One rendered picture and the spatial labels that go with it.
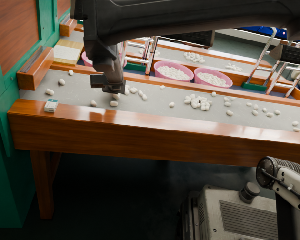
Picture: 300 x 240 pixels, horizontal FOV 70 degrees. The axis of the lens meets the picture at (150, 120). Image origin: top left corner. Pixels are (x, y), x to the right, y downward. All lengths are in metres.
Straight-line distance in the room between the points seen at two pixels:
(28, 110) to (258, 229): 1.07
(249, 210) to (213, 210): 0.19
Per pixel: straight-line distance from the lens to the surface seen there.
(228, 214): 1.11
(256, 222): 1.17
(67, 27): 1.54
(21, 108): 0.91
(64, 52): 1.35
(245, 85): 1.80
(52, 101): 0.91
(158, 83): 1.23
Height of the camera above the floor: 1.29
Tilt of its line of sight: 36 degrees down
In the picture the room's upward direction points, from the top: 16 degrees clockwise
